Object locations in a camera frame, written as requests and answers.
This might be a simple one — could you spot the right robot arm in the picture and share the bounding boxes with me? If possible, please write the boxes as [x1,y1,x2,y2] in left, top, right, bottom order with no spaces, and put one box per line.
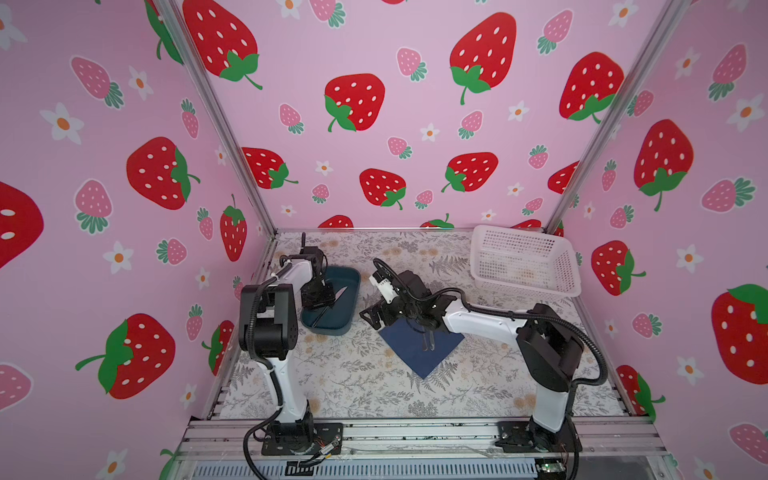
[360,281,584,452]

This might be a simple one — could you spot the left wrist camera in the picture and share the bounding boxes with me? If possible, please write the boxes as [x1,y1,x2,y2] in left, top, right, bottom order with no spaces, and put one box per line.
[299,245,328,276]

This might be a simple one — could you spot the aluminium corner post right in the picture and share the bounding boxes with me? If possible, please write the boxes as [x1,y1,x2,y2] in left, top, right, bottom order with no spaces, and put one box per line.
[545,0,691,235]

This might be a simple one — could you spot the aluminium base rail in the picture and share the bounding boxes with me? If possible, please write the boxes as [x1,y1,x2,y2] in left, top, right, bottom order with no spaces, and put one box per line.
[169,417,682,479]

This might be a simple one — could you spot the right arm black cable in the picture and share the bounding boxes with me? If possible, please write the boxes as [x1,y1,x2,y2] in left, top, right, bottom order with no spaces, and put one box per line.
[371,257,608,388]

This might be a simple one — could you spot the aluminium corner post left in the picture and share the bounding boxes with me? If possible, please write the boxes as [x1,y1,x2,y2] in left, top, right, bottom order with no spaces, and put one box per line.
[156,0,278,239]

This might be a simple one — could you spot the aluminium corner post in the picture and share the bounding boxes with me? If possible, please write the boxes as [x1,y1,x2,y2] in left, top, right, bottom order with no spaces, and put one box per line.
[545,0,691,235]
[156,0,278,239]

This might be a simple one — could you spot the white plastic basket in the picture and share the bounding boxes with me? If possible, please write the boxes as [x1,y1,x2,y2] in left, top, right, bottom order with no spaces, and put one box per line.
[470,225,582,301]

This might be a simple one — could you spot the blue paper napkin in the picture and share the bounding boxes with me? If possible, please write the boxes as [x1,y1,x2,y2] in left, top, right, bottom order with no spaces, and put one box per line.
[379,320,464,379]

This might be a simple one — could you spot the dark teal plastic bin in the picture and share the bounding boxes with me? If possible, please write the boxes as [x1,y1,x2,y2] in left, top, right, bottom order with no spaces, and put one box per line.
[301,266,361,336]

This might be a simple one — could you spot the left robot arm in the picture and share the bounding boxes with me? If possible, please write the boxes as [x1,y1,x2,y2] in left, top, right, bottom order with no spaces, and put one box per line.
[237,248,334,448]

